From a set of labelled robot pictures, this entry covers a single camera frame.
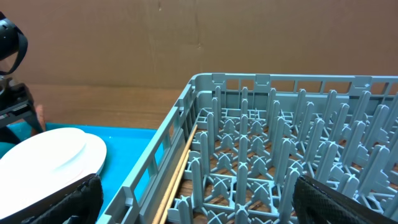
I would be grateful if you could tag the orange carrot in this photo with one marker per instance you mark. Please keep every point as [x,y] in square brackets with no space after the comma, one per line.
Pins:
[41,119]

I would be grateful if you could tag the large white plate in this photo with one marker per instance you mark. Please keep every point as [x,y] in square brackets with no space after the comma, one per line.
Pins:
[92,160]

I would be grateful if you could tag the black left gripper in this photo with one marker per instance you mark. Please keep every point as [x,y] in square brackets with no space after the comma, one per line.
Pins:
[16,100]

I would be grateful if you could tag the grey dish rack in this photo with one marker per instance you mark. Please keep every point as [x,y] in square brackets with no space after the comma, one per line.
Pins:
[256,134]

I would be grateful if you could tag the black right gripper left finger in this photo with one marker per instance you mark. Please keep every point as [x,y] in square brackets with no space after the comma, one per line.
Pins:
[82,206]

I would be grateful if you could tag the wooden chopstick lower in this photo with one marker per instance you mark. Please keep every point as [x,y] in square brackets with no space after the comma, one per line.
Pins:
[174,189]

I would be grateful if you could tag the small white plate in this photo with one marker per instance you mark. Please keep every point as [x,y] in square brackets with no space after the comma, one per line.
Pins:
[43,162]

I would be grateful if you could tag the teal plastic tray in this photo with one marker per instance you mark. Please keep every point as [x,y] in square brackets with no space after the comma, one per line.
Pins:
[124,148]

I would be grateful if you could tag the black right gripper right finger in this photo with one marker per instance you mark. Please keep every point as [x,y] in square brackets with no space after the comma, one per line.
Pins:
[314,202]

